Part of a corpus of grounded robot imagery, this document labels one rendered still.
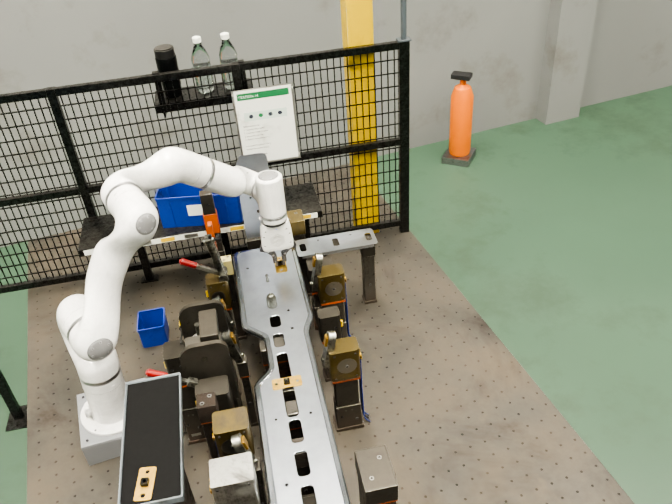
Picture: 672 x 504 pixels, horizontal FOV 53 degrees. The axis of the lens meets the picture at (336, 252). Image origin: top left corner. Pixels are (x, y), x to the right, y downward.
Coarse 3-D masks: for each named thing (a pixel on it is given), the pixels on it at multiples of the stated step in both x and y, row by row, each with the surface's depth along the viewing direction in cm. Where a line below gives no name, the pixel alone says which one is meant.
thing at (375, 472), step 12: (360, 456) 165; (372, 456) 165; (384, 456) 164; (360, 468) 162; (372, 468) 162; (384, 468) 162; (360, 480) 163; (372, 480) 159; (384, 480) 159; (396, 480) 159; (360, 492) 172; (372, 492) 157; (384, 492) 158; (396, 492) 159
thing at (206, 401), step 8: (208, 392) 175; (200, 400) 173; (208, 400) 173; (216, 400) 175; (200, 408) 171; (208, 408) 172; (216, 408) 173; (200, 416) 173; (208, 416) 174; (208, 424) 176; (208, 432) 178; (208, 440) 180; (216, 448) 182; (216, 456) 184
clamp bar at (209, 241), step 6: (210, 234) 213; (204, 240) 212; (210, 240) 210; (216, 240) 212; (210, 246) 211; (210, 252) 213; (216, 252) 213; (216, 258) 215; (216, 264) 216; (222, 264) 220; (222, 270) 218
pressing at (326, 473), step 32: (256, 256) 238; (288, 256) 237; (256, 288) 224; (288, 288) 223; (256, 320) 211; (288, 320) 210; (288, 352) 199; (256, 384) 189; (320, 384) 189; (320, 416) 179; (288, 448) 172; (320, 448) 171; (288, 480) 164; (320, 480) 164
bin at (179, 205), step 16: (160, 192) 250; (176, 192) 260; (192, 192) 260; (160, 208) 245; (176, 208) 245; (192, 208) 245; (224, 208) 246; (240, 208) 247; (176, 224) 250; (192, 224) 250
